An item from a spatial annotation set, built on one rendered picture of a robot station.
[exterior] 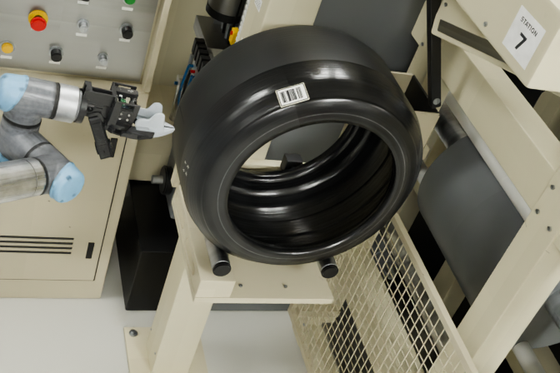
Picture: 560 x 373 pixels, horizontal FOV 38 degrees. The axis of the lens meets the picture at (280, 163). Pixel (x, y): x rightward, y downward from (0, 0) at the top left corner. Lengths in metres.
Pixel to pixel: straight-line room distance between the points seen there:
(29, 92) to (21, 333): 1.39
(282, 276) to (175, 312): 0.58
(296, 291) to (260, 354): 0.94
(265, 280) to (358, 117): 0.58
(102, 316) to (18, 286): 0.30
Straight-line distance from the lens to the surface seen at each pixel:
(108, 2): 2.34
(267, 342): 3.07
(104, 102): 1.70
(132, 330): 2.94
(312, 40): 1.80
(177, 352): 2.79
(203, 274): 1.98
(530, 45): 1.51
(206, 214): 1.81
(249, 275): 2.11
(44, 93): 1.67
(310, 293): 2.13
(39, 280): 2.95
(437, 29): 2.03
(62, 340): 2.91
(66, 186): 1.63
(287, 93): 1.66
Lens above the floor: 2.25
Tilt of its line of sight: 35 degrees down
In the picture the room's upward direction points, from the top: 21 degrees clockwise
